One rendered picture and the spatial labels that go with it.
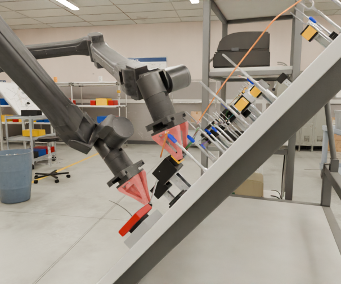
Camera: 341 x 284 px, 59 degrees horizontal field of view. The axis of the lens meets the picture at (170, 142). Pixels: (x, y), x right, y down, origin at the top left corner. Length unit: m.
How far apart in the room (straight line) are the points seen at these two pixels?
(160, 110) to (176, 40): 7.82
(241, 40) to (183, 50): 6.72
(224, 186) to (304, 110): 0.18
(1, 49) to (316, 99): 0.55
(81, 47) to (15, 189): 3.22
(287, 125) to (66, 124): 0.47
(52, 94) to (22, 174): 3.51
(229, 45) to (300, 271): 1.16
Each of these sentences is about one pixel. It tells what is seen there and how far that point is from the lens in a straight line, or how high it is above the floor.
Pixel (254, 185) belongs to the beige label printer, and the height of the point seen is 0.82.
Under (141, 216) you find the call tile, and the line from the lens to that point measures 0.49.
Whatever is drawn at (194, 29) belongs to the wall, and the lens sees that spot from 8.46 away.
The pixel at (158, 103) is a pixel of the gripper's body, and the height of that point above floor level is 1.29.
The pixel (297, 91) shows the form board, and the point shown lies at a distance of 0.37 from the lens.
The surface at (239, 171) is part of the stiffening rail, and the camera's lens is 0.53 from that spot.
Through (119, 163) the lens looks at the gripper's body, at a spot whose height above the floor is 1.14.
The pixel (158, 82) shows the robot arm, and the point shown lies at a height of 1.34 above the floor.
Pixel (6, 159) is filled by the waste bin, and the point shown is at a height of 0.57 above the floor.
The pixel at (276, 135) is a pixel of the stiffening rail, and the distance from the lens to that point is 0.51.
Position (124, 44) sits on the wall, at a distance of 8.80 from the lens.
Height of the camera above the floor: 1.30
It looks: 8 degrees down
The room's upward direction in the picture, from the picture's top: straight up
